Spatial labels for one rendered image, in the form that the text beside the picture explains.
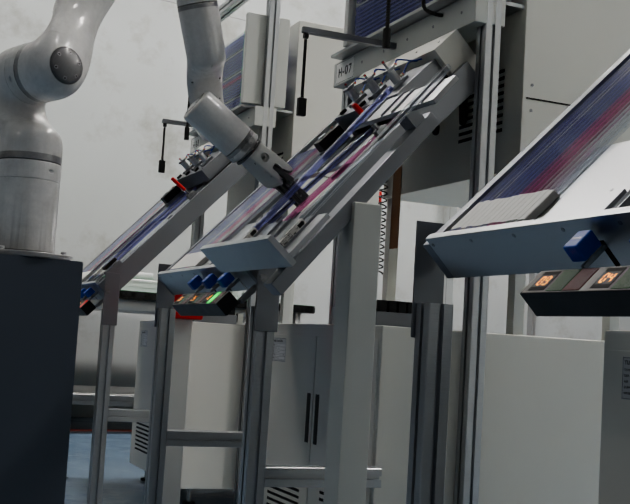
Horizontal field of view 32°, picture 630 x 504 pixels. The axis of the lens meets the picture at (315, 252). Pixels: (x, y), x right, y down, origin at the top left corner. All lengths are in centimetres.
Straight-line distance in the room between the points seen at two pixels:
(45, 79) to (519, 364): 121
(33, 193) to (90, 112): 527
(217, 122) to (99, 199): 493
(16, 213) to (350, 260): 63
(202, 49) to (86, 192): 492
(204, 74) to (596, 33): 95
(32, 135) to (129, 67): 543
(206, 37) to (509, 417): 108
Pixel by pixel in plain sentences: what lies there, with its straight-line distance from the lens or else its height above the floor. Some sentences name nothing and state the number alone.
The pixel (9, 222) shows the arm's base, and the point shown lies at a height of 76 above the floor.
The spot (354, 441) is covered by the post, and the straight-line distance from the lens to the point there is 204.
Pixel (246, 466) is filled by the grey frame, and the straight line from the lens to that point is 221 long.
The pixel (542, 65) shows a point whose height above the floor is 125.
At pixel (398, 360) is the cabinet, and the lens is 237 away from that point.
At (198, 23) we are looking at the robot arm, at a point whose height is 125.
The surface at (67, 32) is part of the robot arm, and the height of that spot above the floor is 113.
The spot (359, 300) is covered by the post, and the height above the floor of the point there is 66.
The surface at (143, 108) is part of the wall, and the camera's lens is 753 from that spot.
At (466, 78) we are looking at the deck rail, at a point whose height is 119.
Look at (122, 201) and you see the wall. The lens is 739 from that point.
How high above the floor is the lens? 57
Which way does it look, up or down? 5 degrees up
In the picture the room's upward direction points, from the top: 4 degrees clockwise
